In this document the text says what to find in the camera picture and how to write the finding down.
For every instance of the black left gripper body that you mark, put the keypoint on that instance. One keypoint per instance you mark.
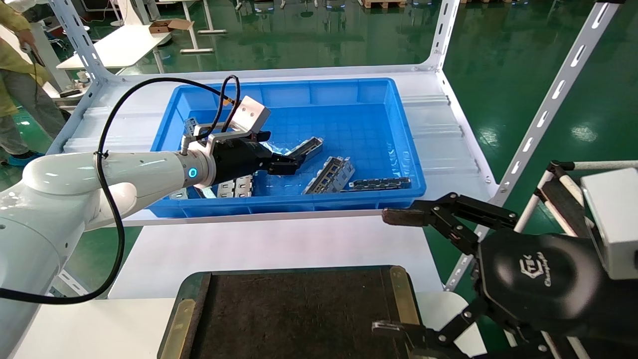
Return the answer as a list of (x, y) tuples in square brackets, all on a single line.
[(237, 159)]

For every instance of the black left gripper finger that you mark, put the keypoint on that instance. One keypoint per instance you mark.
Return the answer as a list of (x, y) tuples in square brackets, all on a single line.
[(285, 164), (263, 136)]

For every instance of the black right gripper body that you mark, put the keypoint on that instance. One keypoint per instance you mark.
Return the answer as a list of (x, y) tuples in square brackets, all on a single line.
[(541, 281)]

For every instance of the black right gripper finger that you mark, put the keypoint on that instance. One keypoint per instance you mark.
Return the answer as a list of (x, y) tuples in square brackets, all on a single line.
[(448, 341), (448, 212)]

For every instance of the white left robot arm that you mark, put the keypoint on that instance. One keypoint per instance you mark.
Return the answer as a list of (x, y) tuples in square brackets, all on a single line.
[(124, 169)]

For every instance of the long dark metal part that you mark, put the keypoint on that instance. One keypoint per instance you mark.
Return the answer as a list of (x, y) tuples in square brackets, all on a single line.
[(380, 184)]

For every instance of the black container with brass edges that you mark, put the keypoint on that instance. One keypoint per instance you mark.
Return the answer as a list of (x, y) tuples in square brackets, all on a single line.
[(299, 319)]

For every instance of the clear plastic film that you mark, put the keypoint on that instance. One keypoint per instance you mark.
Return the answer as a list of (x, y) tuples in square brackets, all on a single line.
[(279, 148)]

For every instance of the white slotted metal shelf rack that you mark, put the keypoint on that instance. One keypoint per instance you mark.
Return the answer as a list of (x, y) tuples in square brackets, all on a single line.
[(448, 139)]

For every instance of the blue plastic bin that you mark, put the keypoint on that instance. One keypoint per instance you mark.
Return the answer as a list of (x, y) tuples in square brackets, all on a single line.
[(349, 129)]

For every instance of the small open cardboard box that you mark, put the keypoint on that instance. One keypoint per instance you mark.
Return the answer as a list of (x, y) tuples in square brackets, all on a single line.
[(169, 25)]

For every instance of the white desk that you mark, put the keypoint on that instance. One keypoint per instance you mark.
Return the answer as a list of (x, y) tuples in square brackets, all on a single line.
[(124, 45)]

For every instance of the person in yellow coat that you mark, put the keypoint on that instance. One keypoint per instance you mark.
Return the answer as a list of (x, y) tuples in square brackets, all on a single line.
[(15, 65)]

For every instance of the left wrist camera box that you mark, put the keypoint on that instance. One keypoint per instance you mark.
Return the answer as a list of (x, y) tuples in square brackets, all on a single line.
[(251, 113)]

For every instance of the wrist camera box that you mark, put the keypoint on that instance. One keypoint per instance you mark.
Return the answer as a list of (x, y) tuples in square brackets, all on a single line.
[(615, 224), (251, 113)]

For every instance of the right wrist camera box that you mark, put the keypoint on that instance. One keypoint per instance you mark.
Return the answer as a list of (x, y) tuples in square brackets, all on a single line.
[(615, 224)]

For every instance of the white table base frame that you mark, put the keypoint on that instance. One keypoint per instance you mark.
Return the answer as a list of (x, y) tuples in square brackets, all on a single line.
[(212, 32)]

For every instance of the white tube frame cart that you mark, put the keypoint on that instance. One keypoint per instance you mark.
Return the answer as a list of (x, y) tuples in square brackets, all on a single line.
[(608, 165)]

